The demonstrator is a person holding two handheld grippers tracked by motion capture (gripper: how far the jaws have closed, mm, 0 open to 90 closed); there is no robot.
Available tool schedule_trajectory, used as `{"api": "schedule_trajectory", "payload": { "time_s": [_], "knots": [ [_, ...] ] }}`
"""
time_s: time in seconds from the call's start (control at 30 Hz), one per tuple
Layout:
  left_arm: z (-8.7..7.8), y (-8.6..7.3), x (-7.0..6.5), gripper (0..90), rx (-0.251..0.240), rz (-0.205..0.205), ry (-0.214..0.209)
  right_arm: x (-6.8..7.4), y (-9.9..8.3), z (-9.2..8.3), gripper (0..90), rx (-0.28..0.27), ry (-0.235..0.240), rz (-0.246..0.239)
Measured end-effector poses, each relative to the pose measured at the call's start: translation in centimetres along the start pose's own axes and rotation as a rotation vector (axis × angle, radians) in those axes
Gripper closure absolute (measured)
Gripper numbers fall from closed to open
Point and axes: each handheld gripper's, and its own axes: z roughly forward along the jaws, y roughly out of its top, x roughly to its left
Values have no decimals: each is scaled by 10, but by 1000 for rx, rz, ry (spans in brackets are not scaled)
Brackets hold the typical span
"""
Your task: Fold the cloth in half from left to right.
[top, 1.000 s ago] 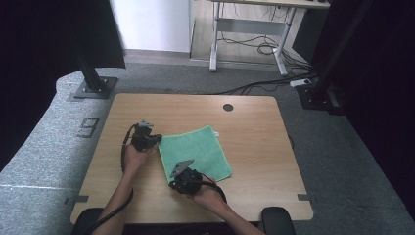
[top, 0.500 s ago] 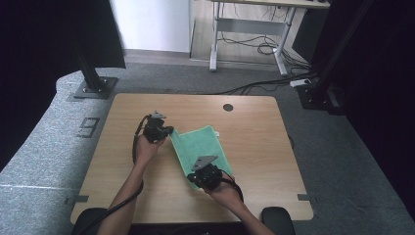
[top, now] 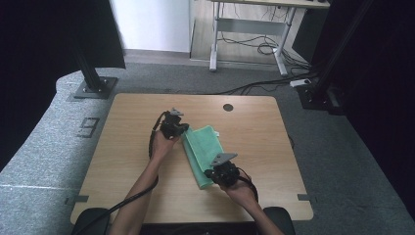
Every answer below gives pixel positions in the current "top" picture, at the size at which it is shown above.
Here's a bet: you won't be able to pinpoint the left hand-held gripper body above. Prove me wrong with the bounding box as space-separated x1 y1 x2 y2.
159 108 185 141

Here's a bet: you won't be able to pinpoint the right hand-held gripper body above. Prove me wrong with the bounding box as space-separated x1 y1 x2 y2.
208 152 243 188

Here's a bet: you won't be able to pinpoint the green towel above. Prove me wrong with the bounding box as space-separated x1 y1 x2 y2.
181 125 225 190

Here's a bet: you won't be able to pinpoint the person's left hand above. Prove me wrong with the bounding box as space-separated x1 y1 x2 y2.
150 129 181 162

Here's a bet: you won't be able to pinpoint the person's right hand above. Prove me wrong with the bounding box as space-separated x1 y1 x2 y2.
217 177 258 207

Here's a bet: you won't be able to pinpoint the black chair armrest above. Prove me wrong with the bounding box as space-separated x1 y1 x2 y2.
70 207 112 235
262 206 297 235

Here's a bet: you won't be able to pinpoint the black metal stand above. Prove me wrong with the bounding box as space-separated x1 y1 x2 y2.
69 45 119 100
296 0 376 116

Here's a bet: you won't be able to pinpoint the white power strip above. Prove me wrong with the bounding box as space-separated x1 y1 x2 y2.
289 77 313 88

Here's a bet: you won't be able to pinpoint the black curtain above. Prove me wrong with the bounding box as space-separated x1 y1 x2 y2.
309 0 415 223
0 0 127 171

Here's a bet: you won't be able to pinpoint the black computer case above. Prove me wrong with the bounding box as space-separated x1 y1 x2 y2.
291 7 329 64

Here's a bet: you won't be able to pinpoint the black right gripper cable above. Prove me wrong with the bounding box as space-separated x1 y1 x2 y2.
237 166 259 204

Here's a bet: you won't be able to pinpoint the black floor cables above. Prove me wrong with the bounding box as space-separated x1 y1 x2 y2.
214 6 319 96

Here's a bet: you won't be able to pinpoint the white metal desk frame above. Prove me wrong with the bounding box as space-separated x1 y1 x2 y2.
208 0 331 77

